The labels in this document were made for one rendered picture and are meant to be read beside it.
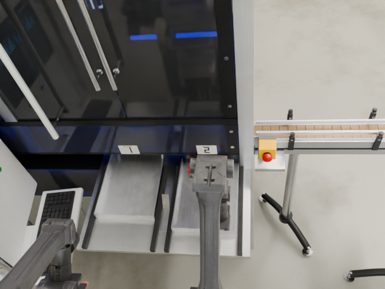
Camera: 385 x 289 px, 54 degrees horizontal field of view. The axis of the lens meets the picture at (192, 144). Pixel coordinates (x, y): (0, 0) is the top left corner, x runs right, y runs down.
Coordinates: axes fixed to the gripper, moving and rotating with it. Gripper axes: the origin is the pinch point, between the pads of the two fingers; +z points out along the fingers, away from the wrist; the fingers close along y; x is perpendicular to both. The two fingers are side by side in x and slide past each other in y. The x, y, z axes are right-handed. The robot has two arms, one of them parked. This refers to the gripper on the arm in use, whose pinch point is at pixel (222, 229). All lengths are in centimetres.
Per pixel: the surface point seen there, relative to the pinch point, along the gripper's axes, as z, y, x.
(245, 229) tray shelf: 1.9, 1.6, -9.1
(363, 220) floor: 83, 62, -80
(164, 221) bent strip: 1.4, 3.7, 24.3
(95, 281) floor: 89, 15, 84
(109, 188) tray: 0, 19, 52
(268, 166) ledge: -1.7, 31.6, -18.6
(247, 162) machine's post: -6.4, 29.6, -9.7
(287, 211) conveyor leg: 62, 53, -32
